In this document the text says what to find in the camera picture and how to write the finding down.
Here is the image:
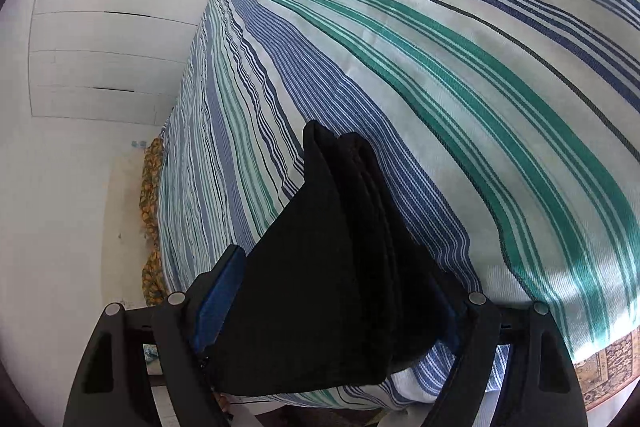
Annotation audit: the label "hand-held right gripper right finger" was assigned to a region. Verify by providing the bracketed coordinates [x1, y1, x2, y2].
[425, 292, 590, 427]

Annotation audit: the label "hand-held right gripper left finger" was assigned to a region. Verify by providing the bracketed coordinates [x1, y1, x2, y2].
[62, 244, 247, 427]

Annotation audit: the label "black pants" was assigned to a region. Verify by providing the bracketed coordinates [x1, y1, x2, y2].
[212, 120, 463, 398]

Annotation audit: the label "cream padded headboard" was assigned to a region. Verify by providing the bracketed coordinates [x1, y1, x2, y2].
[102, 152, 151, 308]

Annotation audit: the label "red patterned rug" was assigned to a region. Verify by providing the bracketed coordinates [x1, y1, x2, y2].
[572, 327, 640, 410]

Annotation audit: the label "orange floral blanket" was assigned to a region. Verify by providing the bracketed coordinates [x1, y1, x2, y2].
[139, 137, 169, 308]

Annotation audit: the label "striped bed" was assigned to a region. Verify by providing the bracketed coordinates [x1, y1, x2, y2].
[155, 0, 640, 410]

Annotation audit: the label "white wardrobe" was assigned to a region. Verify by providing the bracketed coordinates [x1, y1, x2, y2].
[27, 0, 281, 125]

